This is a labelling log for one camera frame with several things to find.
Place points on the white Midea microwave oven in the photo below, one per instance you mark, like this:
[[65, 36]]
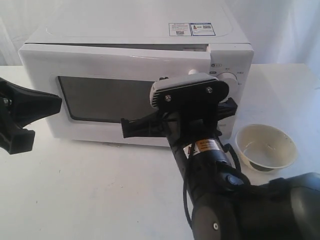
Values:
[[156, 26]]

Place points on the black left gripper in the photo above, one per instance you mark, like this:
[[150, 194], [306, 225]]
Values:
[[19, 107]]

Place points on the white microwave door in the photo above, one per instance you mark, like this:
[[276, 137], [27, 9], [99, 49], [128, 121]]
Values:
[[101, 85]]

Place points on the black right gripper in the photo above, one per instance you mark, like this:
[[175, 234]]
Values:
[[188, 117]]

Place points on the cream ceramic bowl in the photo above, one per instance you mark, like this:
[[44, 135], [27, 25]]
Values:
[[264, 148]]

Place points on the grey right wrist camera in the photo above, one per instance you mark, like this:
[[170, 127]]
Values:
[[173, 83]]

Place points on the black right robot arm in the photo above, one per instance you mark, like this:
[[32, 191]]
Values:
[[219, 201]]

